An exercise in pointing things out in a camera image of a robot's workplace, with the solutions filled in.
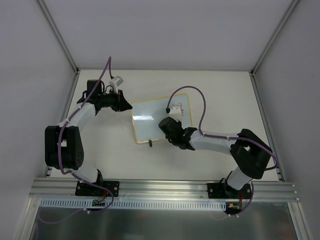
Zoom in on aluminium mounting rail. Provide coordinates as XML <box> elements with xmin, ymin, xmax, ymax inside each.
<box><xmin>28</xmin><ymin>177</ymin><xmax>300</xmax><ymax>203</ymax></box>

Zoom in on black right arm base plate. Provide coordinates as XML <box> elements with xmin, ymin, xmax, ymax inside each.
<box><xmin>206</xmin><ymin>182</ymin><xmax>252</xmax><ymax>200</ymax></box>

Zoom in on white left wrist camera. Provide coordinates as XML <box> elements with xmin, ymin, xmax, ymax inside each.
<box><xmin>109</xmin><ymin>76</ymin><xmax>124</xmax><ymax>92</ymax></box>

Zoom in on small whiteboard with yellow frame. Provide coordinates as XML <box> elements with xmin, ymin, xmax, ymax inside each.
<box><xmin>131</xmin><ymin>93</ymin><xmax>193</xmax><ymax>144</ymax></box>

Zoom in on left aluminium frame post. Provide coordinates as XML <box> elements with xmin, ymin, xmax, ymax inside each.
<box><xmin>35</xmin><ymin>0</ymin><xmax>79</xmax><ymax>74</ymax></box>

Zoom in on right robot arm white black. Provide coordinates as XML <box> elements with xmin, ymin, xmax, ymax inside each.
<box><xmin>158</xmin><ymin>117</ymin><xmax>273</xmax><ymax>198</ymax></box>

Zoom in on white slotted cable duct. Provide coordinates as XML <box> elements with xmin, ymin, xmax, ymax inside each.
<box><xmin>39</xmin><ymin>198</ymin><xmax>227</xmax><ymax>211</ymax></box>

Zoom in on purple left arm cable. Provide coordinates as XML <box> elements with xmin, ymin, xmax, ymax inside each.
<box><xmin>37</xmin><ymin>56</ymin><xmax>115</xmax><ymax>225</ymax></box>

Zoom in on right aluminium frame post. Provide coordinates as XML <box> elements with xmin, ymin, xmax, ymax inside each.
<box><xmin>250</xmin><ymin>0</ymin><xmax>300</xmax><ymax>76</ymax></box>

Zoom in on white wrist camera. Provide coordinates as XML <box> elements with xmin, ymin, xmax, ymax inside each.
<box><xmin>109</xmin><ymin>76</ymin><xmax>124</xmax><ymax>92</ymax></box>
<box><xmin>165</xmin><ymin>105</ymin><xmax>182</xmax><ymax>122</ymax></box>

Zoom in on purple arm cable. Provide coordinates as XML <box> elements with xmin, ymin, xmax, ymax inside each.
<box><xmin>37</xmin><ymin>56</ymin><xmax>115</xmax><ymax>225</ymax></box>
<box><xmin>165</xmin><ymin>85</ymin><xmax>278</xmax><ymax>218</ymax></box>

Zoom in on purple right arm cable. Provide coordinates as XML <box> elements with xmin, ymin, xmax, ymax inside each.
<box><xmin>165</xmin><ymin>85</ymin><xmax>278</xmax><ymax>218</ymax></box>

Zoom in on aluminium frame post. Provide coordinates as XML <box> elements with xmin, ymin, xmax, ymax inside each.
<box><xmin>35</xmin><ymin>0</ymin><xmax>79</xmax><ymax>74</ymax></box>
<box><xmin>250</xmin><ymin>0</ymin><xmax>300</xmax><ymax>76</ymax></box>

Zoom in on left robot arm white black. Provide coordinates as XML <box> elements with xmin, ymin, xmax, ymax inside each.
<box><xmin>44</xmin><ymin>76</ymin><xmax>133</xmax><ymax>196</ymax></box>

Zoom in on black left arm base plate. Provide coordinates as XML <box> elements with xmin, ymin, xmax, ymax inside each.
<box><xmin>75</xmin><ymin>180</ymin><xmax>120</xmax><ymax>198</ymax></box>

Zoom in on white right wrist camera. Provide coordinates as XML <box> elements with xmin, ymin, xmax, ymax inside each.
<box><xmin>165</xmin><ymin>105</ymin><xmax>182</xmax><ymax>122</ymax></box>

